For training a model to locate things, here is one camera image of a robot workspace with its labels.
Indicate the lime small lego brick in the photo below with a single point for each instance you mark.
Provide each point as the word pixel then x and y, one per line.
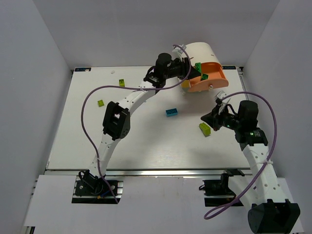
pixel 100 103

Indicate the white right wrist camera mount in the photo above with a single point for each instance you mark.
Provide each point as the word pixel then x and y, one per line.
pixel 220 99

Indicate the yellow drawer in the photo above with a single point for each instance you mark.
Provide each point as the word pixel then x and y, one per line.
pixel 185 84

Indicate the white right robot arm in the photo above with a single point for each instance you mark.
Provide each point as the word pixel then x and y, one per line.
pixel 269 209

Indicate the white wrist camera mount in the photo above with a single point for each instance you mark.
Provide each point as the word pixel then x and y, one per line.
pixel 178 52
pixel 220 99

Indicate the white cylindrical drawer cabinet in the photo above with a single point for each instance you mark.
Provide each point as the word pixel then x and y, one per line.
pixel 200 52

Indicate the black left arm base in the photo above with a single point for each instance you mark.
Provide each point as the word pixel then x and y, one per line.
pixel 91 189

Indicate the small dark green lego brick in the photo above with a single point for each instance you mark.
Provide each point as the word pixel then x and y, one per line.
pixel 204 76

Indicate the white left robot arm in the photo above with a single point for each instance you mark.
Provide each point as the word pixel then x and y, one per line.
pixel 116 122

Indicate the lime square lego brick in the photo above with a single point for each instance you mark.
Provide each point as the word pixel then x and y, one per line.
pixel 122 83

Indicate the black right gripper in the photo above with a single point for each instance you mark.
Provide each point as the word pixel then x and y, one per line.
pixel 217 119

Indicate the orange drawer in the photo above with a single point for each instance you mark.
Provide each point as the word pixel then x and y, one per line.
pixel 216 77

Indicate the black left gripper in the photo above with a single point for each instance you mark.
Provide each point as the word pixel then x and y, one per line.
pixel 186 67

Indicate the long lime lego brick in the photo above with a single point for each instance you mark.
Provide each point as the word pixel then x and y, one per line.
pixel 206 130

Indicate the long teal lego brick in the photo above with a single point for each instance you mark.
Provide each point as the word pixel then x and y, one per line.
pixel 171 112

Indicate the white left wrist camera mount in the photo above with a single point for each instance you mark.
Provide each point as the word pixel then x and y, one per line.
pixel 178 52

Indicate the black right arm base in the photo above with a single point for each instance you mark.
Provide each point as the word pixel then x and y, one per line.
pixel 217 191

